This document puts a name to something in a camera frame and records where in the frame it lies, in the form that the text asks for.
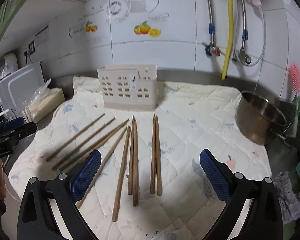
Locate wooden chopstick four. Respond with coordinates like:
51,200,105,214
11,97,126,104
76,126,130,209

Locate wooden chopstick two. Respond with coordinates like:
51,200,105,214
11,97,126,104
52,117,115,170

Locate wooden chopstick one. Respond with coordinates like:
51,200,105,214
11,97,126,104
46,113,105,161

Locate wooden chopstick five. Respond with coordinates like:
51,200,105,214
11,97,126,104
111,126,131,222

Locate wooden chopstick three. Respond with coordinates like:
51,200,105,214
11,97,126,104
57,119,129,171

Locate wooden chopstick six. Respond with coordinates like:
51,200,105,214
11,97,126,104
128,116,135,196

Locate wooden chopstick seven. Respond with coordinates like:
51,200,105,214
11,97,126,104
133,120,139,207

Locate wooden chopstick nine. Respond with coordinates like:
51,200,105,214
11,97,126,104
155,115,162,196

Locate wooden chopstick eight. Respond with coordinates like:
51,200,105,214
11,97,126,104
150,114,156,194

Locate grey patterned rag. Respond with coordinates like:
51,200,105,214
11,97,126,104
274,171,300,225

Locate white cutting board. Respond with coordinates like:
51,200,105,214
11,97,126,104
0,62,45,120

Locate steel pot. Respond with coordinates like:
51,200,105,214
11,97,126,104
235,90,287,146

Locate green plastic bag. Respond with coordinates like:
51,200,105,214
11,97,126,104
284,95,300,139

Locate cream quilted mat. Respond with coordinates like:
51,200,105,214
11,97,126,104
8,77,271,239

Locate cream plastic utensil holder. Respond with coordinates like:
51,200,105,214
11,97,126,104
97,64,158,111

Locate pink brush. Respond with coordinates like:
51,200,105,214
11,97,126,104
288,63,300,93

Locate right water valve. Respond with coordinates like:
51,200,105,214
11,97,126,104
232,49,252,65

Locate water valve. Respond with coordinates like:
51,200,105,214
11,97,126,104
202,42,225,56
232,49,252,65

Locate left water valve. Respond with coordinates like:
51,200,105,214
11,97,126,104
202,42,225,56

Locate clear thin tube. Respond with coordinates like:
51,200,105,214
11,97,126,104
234,0,266,67

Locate wall power socket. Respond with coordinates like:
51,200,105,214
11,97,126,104
28,41,35,55

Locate wall notice sticker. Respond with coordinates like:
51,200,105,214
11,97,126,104
34,25,50,47

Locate right braided metal hose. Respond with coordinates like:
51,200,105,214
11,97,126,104
237,0,248,53

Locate braided metal hose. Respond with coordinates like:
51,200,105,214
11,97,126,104
203,0,216,46
237,0,248,53

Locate left braided metal hose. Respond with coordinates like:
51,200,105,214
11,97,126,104
203,0,216,46

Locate yellow gas hose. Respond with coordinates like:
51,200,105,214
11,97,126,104
221,0,237,81

